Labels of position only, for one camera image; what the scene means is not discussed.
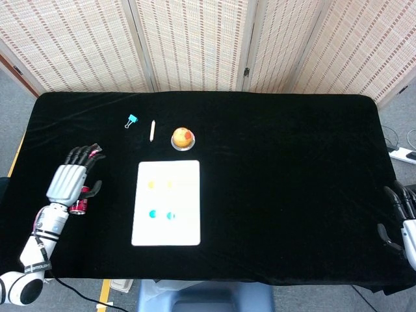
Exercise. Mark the pink candy wrapper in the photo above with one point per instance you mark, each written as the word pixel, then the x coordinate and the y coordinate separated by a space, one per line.
pixel 96 149

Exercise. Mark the woven bamboo folding screen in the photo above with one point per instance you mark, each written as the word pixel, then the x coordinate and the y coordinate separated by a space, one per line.
pixel 195 42

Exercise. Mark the white power strip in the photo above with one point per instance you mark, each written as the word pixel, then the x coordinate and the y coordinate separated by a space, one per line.
pixel 403 154

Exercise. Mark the white plastic box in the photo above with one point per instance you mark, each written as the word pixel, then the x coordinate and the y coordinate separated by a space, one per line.
pixel 121 286

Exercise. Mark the orange fruit jelly cup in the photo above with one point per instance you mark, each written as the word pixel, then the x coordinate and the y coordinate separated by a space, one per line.
pixel 183 138

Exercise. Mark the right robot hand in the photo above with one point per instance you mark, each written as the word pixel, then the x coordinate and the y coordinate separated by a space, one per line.
pixel 404 224

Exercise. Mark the white rectangular board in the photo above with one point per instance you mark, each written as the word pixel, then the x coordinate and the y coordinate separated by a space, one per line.
pixel 175 227

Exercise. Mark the red drink can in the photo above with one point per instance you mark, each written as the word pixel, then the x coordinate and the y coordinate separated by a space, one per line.
pixel 79 206

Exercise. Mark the blue binder clip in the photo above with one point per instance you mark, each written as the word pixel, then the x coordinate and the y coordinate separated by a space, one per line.
pixel 131 120

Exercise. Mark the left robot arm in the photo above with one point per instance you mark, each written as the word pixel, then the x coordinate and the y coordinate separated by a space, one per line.
pixel 35 247

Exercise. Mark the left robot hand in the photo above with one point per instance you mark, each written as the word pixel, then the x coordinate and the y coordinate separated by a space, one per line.
pixel 66 182

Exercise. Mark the short wooden stick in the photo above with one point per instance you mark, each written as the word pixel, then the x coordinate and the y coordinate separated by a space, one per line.
pixel 152 130

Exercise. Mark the black velvet tablecloth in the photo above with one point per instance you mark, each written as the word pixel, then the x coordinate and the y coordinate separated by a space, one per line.
pixel 276 182

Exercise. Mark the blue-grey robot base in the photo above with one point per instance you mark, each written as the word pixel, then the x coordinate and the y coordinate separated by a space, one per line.
pixel 204 297

